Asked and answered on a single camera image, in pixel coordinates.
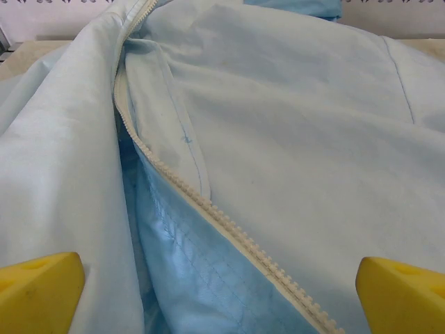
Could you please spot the light blue zip jacket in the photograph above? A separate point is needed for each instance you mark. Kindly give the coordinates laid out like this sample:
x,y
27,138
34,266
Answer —
x,y
278,139

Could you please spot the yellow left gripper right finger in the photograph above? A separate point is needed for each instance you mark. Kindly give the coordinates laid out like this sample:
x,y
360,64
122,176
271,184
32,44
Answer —
x,y
403,299

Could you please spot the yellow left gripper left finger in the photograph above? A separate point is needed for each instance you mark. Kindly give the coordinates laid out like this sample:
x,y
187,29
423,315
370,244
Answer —
x,y
38,295

